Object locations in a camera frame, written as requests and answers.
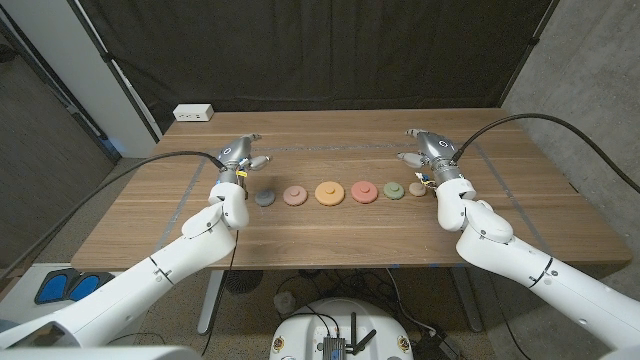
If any blue foot pedal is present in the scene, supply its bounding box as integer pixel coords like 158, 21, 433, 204
33, 269, 76, 306
67, 272, 115, 303

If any black backdrop curtain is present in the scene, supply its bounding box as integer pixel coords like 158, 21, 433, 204
69, 0, 560, 135

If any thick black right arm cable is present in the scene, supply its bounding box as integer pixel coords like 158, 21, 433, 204
452, 112, 640, 195

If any black power adapter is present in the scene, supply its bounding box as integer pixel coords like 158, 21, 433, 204
414, 329, 464, 360

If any white power strip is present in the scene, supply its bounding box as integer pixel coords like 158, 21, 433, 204
172, 103, 215, 123

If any coral red disk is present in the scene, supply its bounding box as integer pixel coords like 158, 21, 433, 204
350, 180, 380, 205

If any large orange disk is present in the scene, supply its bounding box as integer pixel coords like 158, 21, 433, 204
314, 180, 346, 207

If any dusty pink disk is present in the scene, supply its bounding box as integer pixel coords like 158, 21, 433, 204
282, 185, 309, 207

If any grey table leg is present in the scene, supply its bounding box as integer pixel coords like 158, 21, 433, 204
449, 267, 484, 334

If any black backdrop stand pole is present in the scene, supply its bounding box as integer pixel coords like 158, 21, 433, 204
498, 0, 560, 108
66, 0, 164, 143

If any white table leg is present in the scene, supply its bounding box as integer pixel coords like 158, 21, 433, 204
197, 269, 226, 336

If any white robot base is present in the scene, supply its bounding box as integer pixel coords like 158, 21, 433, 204
269, 298, 414, 360

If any round black table foot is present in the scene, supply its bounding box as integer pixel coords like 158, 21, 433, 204
223, 269, 264, 295

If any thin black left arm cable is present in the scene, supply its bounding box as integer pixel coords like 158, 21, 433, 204
199, 229, 240, 357

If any grey radio box with antennas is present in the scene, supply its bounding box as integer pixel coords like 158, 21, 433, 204
322, 312, 377, 360

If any round grey floor object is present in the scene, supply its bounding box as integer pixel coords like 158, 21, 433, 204
273, 292, 297, 316

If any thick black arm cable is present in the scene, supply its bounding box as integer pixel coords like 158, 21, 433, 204
452, 112, 640, 195
0, 150, 227, 281

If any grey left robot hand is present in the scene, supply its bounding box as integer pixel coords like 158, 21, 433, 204
215, 132, 273, 187

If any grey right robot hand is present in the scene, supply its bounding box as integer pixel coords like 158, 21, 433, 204
397, 128, 464, 187

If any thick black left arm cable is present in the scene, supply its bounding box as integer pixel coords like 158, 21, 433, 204
0, 150, 227, 281

